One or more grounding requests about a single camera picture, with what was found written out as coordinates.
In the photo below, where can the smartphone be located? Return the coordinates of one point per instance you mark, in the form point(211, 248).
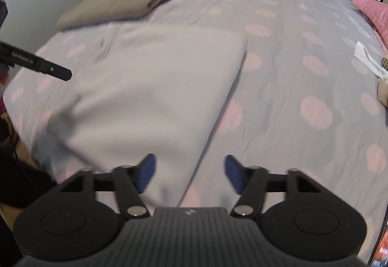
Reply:
point(379, 256)

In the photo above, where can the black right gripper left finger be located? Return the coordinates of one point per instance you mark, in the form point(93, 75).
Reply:
point(84, 214)

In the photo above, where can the black white garment pile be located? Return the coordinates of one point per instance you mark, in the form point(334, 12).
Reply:
point(362, 54)

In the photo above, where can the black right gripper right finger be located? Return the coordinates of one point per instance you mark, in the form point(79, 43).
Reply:
point(295, 213)

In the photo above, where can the folded beige garment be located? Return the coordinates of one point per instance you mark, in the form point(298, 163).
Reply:
point(91, 12)

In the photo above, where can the pink pillow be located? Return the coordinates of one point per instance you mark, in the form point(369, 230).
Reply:
point(376, 12)

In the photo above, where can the grey pink-dotted bed sheet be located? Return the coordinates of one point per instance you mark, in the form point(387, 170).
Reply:
point(301, 100)

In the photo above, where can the white cream sweatshirt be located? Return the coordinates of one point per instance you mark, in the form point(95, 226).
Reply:
point(153, 89)

